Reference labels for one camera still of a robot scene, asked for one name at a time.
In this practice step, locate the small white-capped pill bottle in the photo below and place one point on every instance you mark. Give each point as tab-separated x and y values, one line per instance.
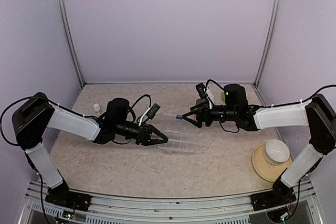
97	109

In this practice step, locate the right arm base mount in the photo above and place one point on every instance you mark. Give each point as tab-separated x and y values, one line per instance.
279	195

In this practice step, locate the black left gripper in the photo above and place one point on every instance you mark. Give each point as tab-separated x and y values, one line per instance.
144	135

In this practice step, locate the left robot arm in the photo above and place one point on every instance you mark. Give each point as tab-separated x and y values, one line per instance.
38	114

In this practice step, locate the clear plastic pill organizer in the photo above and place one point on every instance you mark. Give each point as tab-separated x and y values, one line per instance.
181	134

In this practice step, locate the white bowl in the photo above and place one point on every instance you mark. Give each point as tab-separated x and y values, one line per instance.
276	152

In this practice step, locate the orange grey-capped pill bottle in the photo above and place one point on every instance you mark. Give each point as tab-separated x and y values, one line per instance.
201	102

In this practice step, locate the right aluminium frame post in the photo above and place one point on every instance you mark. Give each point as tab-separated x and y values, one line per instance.
268	42

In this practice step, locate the beige plate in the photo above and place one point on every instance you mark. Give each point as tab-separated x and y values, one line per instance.
265	169

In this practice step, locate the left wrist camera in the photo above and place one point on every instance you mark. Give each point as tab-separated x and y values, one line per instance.
149	114

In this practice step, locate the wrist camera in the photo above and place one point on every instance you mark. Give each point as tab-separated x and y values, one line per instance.
149	114
205	93

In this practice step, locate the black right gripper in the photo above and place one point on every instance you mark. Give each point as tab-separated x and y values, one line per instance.
205	111

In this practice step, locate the left aluminium frame post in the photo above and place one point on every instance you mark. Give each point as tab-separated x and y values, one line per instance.
70	43

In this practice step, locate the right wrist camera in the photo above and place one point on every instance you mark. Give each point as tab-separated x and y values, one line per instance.
205	93

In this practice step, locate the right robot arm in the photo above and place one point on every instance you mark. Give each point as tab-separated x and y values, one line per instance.
314	112

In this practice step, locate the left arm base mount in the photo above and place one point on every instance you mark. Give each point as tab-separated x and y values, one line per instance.
69	199

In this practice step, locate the front aluminium rail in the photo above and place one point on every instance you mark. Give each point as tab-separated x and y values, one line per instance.
118	209

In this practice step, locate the aluminium frame post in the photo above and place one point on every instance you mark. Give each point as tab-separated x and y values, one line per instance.
268	42
70	43

